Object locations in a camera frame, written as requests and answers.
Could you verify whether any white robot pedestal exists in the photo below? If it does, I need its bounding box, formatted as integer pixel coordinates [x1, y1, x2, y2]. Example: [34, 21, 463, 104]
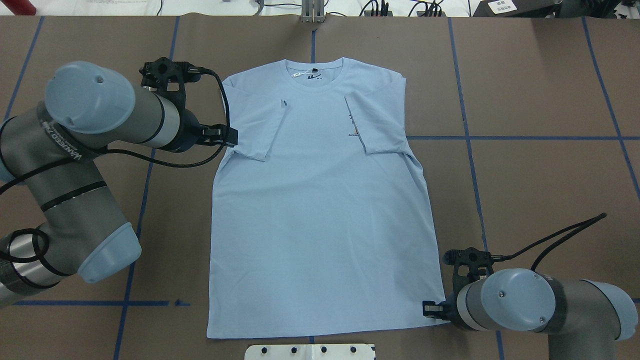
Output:
[244, 343, 377, 360]

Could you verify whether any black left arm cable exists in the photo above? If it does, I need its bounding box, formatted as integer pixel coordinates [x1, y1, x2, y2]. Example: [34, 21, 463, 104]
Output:
[0, 68, 232, 196]

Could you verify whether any red cylinder bottle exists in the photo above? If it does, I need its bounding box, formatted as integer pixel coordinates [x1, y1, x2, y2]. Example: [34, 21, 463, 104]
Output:
[1, 0, 37, 16]

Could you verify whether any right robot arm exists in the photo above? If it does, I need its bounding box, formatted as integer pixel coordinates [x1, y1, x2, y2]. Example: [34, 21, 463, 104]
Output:
[422, 268, 639, 360]

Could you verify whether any black power adapter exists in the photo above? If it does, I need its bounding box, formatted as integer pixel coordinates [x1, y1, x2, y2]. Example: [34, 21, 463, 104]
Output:
[471, 0, 563, 18]

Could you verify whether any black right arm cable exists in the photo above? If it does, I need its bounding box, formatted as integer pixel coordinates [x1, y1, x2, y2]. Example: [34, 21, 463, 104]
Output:
[492, 212, 608, 273]

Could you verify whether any aluminium frame post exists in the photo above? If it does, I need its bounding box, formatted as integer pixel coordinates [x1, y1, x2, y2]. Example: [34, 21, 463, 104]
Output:
[301, 0, 327, 23]

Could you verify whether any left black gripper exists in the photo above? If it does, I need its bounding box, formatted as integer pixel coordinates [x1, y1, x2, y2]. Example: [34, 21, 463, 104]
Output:
[173, 109, 239, 153]

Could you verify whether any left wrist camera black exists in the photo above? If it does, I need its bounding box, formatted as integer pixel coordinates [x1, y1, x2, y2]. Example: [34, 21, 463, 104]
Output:
[138, 57, 202, 92]

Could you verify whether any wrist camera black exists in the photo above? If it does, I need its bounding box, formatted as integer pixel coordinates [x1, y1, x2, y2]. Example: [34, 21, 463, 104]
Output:
[442, 247, 494, 293]
[138, 57, 202, 92]

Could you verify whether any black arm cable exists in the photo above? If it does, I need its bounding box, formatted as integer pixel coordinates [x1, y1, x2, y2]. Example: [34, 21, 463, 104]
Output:
[492, 212, 608, 273]
[0, 68, 232, 196]

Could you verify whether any light blue t-shirt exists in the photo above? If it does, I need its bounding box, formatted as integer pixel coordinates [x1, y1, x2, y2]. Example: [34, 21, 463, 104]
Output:
[206, 57, 445, 339]

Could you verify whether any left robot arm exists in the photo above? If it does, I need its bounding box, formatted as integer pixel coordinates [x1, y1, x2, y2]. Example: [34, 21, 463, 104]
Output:
[0, 57, 238, 307]

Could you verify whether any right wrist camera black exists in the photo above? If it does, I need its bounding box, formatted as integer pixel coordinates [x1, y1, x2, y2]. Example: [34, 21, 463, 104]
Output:
[442, 247, 494, 293]

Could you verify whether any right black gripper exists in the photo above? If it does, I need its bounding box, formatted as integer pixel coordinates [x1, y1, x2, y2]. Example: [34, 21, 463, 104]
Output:
[422, 291, 463, 327]

